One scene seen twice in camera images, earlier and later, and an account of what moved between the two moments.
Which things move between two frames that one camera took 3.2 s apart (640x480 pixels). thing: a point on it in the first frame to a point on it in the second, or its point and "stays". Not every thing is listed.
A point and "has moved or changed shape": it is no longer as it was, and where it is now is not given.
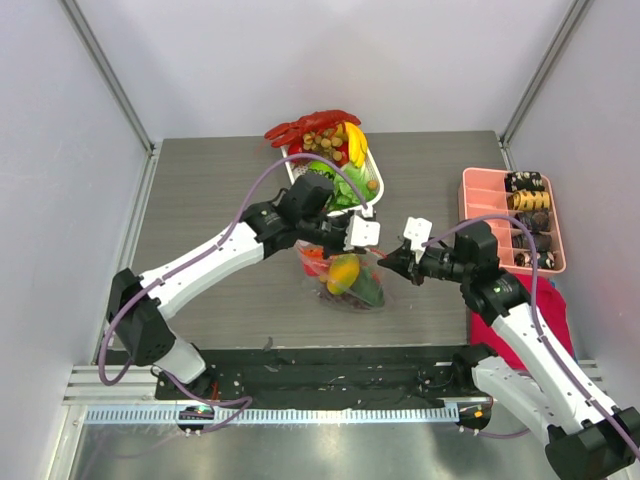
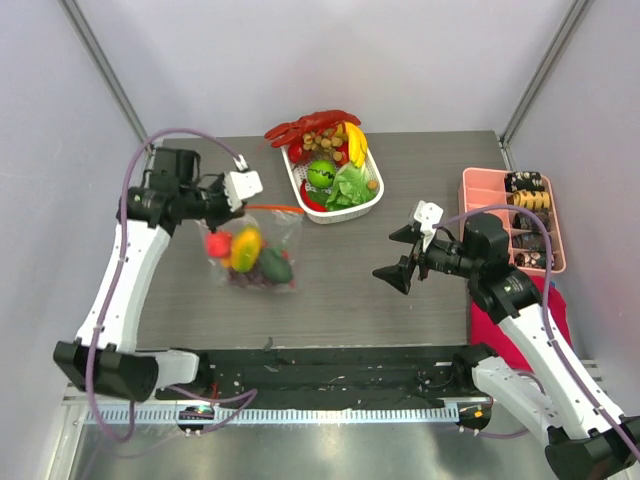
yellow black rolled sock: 524,200 stays
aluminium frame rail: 97,55 stays
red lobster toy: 308,124 stays
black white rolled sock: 545,259 stays
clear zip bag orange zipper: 356,281 has moved or changed shape
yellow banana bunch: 357,143 stays
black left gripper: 338,247 to 227,213
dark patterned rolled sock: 535,220 stays
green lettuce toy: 344,195 stays
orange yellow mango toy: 342,272 has moved or changed shape
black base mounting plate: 320,377 stays
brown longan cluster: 326,143 stays
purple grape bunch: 343,298 to 254,278
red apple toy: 314,262 has moved or changed shape
